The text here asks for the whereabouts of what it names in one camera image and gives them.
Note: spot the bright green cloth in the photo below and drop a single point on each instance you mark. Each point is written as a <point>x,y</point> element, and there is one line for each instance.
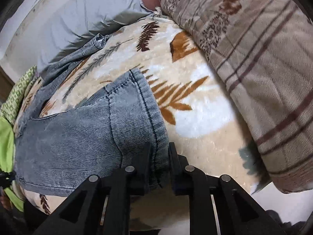
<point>7,153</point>

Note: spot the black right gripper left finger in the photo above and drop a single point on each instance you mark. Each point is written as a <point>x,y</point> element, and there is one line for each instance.
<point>101,205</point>

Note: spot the brown striped pillow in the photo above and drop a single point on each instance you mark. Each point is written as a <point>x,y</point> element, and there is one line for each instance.
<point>262,52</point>

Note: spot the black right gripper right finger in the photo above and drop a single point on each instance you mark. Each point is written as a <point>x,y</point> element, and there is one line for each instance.
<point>217,205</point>

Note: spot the light blue pillow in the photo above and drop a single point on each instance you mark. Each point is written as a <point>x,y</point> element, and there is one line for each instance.
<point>78,21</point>

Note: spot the green patterned cloth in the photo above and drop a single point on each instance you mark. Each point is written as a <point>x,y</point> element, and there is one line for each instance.
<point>10,108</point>

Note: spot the grey denim pants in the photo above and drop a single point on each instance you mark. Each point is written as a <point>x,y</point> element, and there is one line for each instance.
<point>55,154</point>

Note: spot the cream leaf-print blanket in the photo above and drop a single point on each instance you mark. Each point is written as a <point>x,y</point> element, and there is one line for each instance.
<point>199,116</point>

